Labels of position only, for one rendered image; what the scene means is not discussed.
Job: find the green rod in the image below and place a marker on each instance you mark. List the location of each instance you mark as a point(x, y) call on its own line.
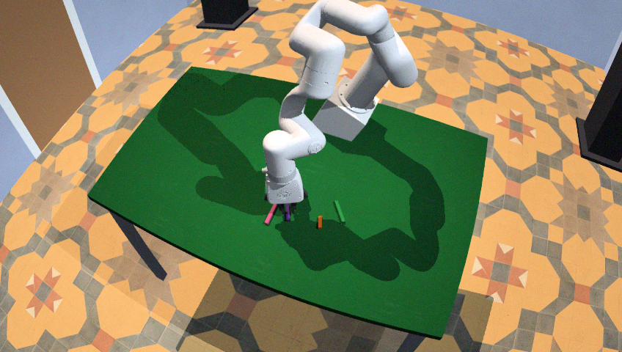
point(339, 212)

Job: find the pink rod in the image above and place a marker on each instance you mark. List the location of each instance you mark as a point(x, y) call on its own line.
point(271, 213)

